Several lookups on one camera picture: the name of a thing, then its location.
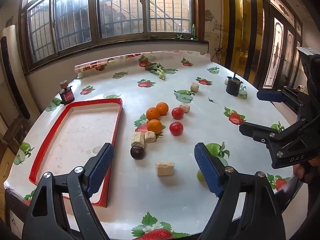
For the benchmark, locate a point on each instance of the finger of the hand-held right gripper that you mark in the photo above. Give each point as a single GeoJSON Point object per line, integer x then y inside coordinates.
{"type": "Point", "coordinates": [257, 131]}
{"type": "Point", "coordinates": [268, 96]}

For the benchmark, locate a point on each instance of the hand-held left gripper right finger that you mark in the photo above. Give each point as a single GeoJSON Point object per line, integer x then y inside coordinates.
{"type": "Point", "coordinates": [207, 170]}

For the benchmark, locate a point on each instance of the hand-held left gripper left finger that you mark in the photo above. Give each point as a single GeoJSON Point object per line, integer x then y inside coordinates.
{"type": "Point", "coordinates": [102, 165]}

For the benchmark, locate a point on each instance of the green grape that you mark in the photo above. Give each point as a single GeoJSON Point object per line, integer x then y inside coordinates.
{"type": "Point", "coordinates": [199, 175]}

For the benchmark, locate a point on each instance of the dark purple plum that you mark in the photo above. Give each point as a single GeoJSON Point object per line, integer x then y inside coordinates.
{"type": "Point", "coordinates": [137, 152]}

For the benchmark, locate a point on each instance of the red rimmed tray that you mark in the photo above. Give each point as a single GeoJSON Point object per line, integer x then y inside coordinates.
{"type": "Point", "coordinates": [75, 135]}

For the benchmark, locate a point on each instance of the red tomato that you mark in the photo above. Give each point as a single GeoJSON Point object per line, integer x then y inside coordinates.
{"type": "Point", "coordinates": [176, 128]}
{"type": "Point", "coordinates": [177, 113]}

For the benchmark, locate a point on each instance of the orange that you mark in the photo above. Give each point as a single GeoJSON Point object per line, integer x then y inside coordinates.
{"type": "Point", "coordinates": [163, 108]}
{"type": "Point", "coordinates": [153, 113]}
{"type": "Point", "coordinates": [154, 126]}

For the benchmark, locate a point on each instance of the person's right hand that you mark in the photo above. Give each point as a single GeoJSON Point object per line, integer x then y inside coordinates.
{"type": "Point", "coordinates": [298, 173]}

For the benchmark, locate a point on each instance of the black cylinder motor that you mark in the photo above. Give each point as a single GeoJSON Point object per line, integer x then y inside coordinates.
{"type": "Point", "coordinates": [233, 87]}

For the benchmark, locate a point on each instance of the fruit printed tablecloth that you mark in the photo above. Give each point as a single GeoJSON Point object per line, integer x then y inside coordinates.
{"type": "Point", "coordinates": [140, 192]}

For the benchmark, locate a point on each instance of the golden glass door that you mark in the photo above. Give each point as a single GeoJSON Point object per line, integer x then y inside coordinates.
{"type": "Point", "coordinates": [277, 50]}

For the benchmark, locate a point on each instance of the small dark twig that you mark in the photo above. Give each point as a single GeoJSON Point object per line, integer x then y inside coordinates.
{"type": "Point", "coordinates": [212, 100]}

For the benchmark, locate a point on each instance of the black motor with red label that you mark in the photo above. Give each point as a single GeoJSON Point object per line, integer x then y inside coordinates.
{"type": "Point", "coordinates": [66, 95]}

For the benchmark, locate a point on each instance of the wooden stool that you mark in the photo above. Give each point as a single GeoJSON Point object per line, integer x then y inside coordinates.
{"type": "Point", "coordinates": [15, 135]}

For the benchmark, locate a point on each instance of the green bottle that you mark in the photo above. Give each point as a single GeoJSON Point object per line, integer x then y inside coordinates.
{"type": "Point", "coordinates": [193, 32]}

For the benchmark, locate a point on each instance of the green leafy vegetable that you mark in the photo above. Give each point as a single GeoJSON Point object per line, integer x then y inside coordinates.
{"type": "Point", "coordinates": [156, 69]}

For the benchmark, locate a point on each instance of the white standing air conditioner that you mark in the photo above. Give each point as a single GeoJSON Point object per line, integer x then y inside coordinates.
{"type": "Point", "coordinates": [25, 85]}

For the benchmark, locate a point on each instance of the barred window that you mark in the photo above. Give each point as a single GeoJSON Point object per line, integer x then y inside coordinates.
{"type": "Point", "coordinates": [120, 10]}

